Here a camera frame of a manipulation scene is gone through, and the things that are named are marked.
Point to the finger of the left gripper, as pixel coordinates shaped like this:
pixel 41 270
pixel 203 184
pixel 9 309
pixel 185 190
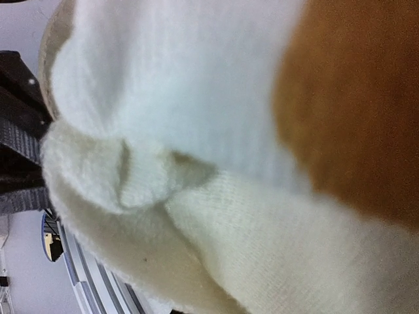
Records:
pixel 24 122

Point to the wooden pet bed frame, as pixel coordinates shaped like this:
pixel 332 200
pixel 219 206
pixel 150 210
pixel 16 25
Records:
pixel 57 31

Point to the large bear print cushion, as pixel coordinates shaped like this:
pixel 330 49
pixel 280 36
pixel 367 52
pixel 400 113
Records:
pixel 243 156

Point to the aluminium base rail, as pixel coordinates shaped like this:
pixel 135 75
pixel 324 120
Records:
pixel 97 289

